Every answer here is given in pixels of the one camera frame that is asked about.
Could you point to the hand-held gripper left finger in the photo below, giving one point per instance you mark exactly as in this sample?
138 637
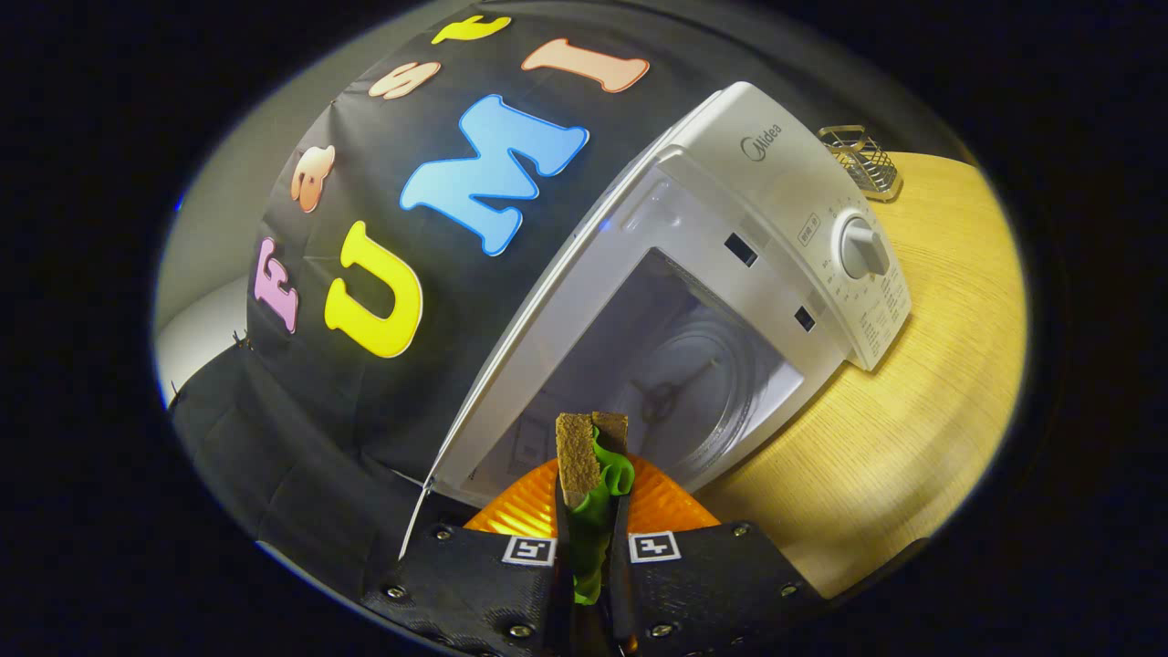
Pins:
474 584

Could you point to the black backdrop cloth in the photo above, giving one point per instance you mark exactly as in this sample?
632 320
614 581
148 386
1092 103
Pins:
319 438

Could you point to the white microwave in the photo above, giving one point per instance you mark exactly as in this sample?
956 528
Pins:
730 164

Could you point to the lettuce sandwich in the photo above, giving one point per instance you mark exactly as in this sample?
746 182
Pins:
577 452

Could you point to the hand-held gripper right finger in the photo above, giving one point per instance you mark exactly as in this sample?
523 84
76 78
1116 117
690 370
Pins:
620 584

